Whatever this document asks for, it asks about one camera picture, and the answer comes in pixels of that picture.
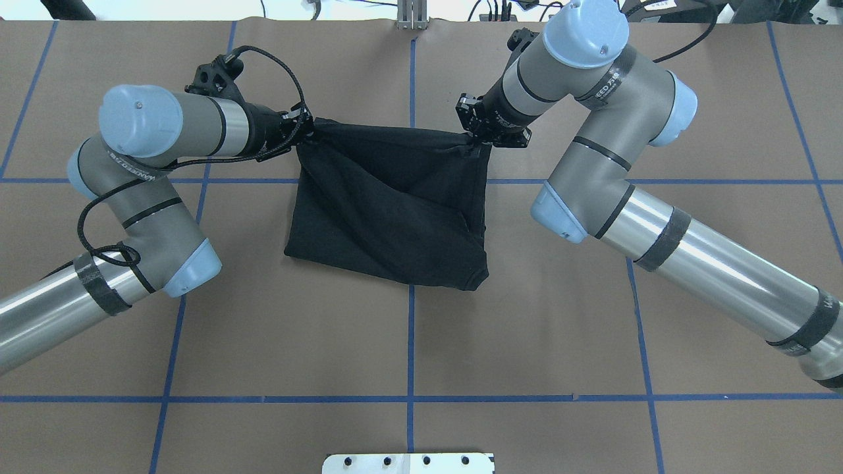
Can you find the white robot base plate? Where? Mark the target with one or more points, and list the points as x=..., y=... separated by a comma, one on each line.
x=431, y=462

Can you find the black printed t-shirt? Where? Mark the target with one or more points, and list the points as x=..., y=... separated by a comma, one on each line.
x=405, y=204

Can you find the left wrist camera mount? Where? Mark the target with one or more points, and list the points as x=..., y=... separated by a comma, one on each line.
x=217, y=79

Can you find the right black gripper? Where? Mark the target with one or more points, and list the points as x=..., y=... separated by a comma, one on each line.
x=498, y=118

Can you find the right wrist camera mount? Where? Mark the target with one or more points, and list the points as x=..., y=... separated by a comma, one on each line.
x=519, y=40

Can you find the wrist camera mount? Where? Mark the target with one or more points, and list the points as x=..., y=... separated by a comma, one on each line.
x=519, y=40
x=217, y=79

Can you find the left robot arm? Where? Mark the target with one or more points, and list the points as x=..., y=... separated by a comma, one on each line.
x=138, y=235

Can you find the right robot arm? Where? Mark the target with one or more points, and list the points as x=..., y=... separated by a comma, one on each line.
x=632, y=102

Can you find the aluminium frame post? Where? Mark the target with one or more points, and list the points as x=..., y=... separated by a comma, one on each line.
x=412, y=14

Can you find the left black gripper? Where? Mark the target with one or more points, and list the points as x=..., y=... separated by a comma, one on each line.
x=265, y=131

